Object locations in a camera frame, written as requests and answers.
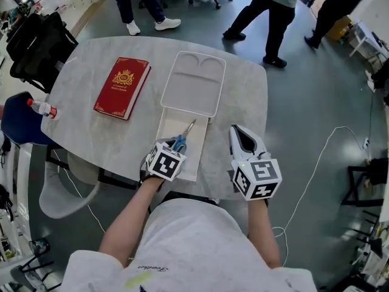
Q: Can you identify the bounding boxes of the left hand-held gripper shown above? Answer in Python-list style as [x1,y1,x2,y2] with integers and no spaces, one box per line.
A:
[139,141,187,189]

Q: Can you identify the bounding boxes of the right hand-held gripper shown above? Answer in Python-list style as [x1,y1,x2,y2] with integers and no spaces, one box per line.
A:
[228,124,283,201]

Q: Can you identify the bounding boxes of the blue-handled scissors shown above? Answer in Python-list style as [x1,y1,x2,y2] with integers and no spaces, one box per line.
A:
[170,119,197,155]

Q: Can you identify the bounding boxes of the white box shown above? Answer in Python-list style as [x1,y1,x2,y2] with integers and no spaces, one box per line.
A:
[155,50,227,183]

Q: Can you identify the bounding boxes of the person's left forearm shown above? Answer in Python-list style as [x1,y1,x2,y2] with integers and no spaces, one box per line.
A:
[97,176,167,269]

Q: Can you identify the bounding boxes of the person's right forearm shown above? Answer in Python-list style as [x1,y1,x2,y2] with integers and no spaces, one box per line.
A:
[246,198,283,269]

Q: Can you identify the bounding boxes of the yellow cardboard box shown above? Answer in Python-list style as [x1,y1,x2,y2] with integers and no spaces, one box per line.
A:
[325,15,353,41]

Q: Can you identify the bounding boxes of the person's white t-shirt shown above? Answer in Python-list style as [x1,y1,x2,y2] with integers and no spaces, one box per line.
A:
[59,198,318,292]

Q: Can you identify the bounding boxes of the red hardcover book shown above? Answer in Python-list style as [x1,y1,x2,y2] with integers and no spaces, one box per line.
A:
[93,57,152,121]

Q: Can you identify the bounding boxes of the light grey plastic chair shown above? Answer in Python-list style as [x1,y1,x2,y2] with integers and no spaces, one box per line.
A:
[38,152,106,220]

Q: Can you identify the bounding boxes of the clear red-label plastic bottle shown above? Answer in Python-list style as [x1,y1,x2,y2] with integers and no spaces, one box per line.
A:
[26,98,61,120]

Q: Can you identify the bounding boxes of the blue chair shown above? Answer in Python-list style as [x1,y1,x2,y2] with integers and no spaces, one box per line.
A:
[1,91,56,147]

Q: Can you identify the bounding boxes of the white desk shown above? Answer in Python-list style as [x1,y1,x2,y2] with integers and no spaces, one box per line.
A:
[348,19,389,61]

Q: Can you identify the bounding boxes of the black mesh office chair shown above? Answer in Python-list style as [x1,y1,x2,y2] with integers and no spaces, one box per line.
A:
[5,12,79,94]

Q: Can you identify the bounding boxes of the thin white cable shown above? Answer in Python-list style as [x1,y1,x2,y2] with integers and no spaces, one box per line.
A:
[52,149,106,234]

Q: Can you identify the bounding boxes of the white floor cable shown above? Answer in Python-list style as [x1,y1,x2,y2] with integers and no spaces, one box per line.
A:
[271,125,367,269]

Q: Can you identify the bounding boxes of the black metal frame stand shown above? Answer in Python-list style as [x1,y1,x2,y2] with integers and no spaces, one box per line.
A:
[340,158,389,208]

